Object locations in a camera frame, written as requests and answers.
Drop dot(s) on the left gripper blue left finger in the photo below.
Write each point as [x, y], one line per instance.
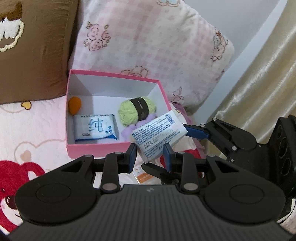
[126, 161]

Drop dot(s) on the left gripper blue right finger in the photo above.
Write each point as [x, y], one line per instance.
[173, 160]

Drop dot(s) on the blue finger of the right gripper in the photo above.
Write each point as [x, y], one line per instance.
[157, 171]
[197, 132]

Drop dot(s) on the orange white floss box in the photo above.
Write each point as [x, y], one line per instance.
[141, 176]

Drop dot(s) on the purple plush toy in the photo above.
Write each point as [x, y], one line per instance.
[126, 133]

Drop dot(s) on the white blue tissue pack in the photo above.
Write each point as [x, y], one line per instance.
[151, 137]

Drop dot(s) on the green yarn ball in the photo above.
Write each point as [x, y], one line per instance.
[134, 110]

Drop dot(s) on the blue wet wipes pack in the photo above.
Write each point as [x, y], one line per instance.
[94, 127]

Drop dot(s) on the orange makeup sponge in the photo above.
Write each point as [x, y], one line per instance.
[74, 105]

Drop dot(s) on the pink cardboard box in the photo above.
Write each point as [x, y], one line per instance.
[102, 93]

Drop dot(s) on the gold satin curtain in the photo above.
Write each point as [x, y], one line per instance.
[266, 91]

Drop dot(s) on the pink checkered pillow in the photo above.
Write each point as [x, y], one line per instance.
[163, 40]

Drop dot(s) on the bear pattern bed blanket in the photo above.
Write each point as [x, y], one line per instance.
[33, 142]

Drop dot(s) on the brown pillow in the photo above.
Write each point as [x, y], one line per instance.
[35, 43]

